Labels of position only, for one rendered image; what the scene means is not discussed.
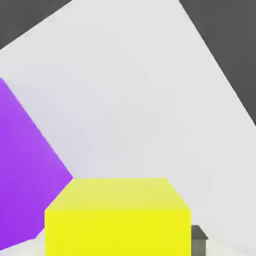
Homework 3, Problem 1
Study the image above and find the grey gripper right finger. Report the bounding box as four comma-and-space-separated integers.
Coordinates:
190, 224, 244, 256

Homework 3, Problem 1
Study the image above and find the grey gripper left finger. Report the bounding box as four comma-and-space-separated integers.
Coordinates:
0, 227, 46, 256

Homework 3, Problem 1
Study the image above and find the small yellow cube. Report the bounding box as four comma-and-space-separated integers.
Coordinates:
44, 177, 192, 256

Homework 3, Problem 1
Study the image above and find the large purple box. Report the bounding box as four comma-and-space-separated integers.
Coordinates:
0, 77, 74, 251

